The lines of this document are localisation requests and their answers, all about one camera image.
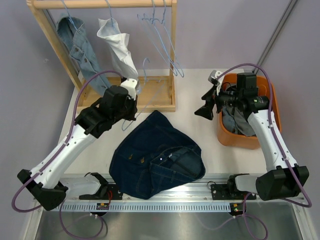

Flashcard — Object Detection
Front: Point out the light blue skirt hanger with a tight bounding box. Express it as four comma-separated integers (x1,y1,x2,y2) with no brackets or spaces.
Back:
136,0,179,77

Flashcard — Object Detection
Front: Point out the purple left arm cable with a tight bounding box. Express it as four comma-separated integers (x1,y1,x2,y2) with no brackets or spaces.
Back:
10,69,126,213

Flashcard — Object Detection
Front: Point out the light blue jacket hanger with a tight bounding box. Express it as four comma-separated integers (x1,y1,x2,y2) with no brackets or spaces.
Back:
56,0,87,40

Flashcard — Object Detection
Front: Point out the wooden clothes rack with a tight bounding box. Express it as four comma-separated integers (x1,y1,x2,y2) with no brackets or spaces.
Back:
26,0,177,113

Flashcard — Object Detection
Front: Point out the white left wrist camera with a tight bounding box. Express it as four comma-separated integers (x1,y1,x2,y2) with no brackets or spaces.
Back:
120,77,140,99

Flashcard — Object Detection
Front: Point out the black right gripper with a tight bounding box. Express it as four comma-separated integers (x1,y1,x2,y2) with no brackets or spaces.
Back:
195,83,243,120

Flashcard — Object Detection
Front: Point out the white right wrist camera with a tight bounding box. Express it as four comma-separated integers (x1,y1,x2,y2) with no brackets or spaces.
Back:
208,70,224,93

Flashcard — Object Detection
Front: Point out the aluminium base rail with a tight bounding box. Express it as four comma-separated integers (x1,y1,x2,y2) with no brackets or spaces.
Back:
32,173,305,213

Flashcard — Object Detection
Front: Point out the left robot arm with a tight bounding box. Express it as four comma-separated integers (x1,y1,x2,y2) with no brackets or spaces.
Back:
17,79,138,211

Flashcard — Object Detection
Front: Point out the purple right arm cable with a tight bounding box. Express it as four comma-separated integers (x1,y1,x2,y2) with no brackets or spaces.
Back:
216,62,313,208

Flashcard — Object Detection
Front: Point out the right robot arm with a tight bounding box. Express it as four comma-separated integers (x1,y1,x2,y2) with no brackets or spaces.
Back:
195,70,309,203

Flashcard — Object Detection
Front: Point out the orange plastic basket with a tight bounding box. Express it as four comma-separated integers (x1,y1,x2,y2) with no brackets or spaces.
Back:
216,75,282,150

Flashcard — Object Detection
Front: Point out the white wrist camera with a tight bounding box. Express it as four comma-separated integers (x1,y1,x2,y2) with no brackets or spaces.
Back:
208,70,224,93
120,77,140,99

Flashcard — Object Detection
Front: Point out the light blue denim skirt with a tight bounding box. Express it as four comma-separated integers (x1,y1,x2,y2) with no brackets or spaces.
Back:
222,106,238,134

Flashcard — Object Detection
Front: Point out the dark blue denim garment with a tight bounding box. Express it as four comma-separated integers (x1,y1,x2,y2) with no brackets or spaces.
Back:
109,110,206,200

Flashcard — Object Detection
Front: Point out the aluminium corner post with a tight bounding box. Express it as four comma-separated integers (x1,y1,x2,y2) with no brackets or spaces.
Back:
256,0,300,67

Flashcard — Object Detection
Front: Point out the light blue dark-denim hanger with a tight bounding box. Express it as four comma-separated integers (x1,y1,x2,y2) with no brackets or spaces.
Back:
121,57,165,132

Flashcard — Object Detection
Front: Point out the light blue shirt hanger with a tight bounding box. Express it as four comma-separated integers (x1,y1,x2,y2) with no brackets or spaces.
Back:
105,0,119,32

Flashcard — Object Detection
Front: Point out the light blue grey-skirt hanger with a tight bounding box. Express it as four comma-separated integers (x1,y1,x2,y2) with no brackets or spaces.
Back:
147,0,185,78

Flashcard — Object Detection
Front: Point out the white shirt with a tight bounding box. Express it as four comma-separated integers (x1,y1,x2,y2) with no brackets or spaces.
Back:
96,18,139,80

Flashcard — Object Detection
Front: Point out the grey pleated skirt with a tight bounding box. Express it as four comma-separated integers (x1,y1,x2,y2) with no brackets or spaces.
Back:
231,107,255,137

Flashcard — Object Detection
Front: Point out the light denim jacket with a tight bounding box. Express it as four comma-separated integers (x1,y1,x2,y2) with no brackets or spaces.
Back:
56,16,111,97

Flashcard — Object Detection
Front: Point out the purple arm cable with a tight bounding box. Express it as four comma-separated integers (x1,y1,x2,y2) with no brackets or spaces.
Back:
10,69,126,213
216,62,313,208

